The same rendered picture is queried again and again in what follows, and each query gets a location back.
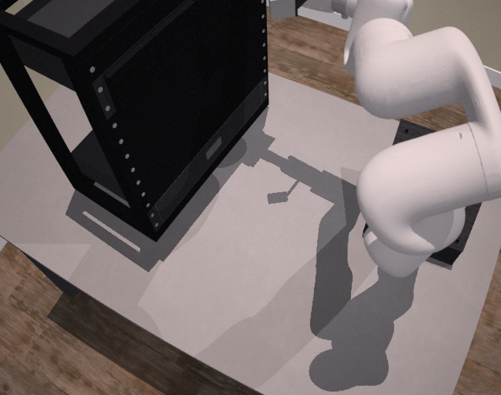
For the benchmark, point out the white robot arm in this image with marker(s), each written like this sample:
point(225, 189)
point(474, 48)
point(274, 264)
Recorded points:
point(404, 191)

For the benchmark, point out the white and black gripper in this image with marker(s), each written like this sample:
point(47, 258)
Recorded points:
point(319, 5)

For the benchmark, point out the black server rack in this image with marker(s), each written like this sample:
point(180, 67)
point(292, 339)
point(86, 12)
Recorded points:
point(165, 111)

